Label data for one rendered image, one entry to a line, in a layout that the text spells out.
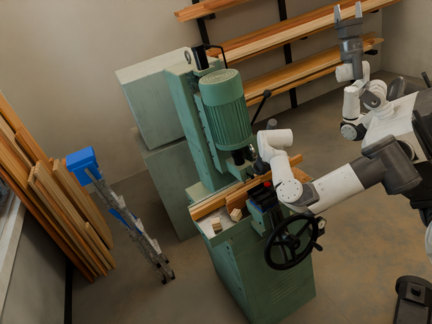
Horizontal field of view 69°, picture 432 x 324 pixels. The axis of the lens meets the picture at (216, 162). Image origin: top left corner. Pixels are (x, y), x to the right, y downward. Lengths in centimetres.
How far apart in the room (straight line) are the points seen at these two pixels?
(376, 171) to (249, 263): 90
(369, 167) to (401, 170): 8
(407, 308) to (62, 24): 343
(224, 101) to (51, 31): 249
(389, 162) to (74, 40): 307
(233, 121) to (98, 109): 249
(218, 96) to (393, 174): 67
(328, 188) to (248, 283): 92
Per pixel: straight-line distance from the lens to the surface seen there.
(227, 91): 125
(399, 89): 132
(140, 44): 355
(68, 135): 372
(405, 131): 107
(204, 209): 151
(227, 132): 132
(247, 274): 169
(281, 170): 106
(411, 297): 205
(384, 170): 97
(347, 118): 153
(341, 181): 96
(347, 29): 142
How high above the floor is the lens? 189
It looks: 31 degrees down
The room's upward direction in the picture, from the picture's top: 17 degrees counter-clockwise
